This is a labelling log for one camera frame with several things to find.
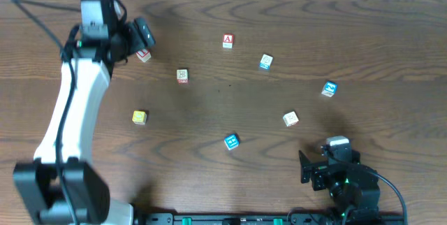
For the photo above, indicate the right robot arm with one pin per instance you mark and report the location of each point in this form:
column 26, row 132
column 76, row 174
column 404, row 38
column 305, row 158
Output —
column 353, row 187

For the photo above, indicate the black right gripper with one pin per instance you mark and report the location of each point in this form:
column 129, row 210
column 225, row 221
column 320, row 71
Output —
column 306, row 168

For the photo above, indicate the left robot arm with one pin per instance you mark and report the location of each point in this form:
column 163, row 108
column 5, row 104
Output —
column 60, row 185

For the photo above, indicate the red letter I block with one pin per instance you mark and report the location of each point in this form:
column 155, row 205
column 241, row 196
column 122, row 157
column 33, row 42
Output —
column 144, row 55

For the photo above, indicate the yellow block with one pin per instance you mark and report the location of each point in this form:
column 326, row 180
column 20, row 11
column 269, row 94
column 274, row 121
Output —
column 139, row 117

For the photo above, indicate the blue number 2 block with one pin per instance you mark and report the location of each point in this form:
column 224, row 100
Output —
column 329, row 89

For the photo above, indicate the red letter A block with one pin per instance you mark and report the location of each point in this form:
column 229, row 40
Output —
column 228, row 40

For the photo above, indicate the white M letter block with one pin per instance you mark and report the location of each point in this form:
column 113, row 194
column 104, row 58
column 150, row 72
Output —
column 290, row 118

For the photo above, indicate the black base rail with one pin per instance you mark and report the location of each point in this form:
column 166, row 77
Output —
column 293, row 218

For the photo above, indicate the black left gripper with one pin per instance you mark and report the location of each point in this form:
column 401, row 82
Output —
column 140, row 35

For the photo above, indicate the white red-sided block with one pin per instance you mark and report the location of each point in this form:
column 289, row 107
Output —
column 182, row 76

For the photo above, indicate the white blue-sided block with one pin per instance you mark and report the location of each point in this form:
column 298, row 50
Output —
column 266, row 62

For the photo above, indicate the blue top block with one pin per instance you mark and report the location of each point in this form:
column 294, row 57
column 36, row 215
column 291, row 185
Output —
column 232, row 141

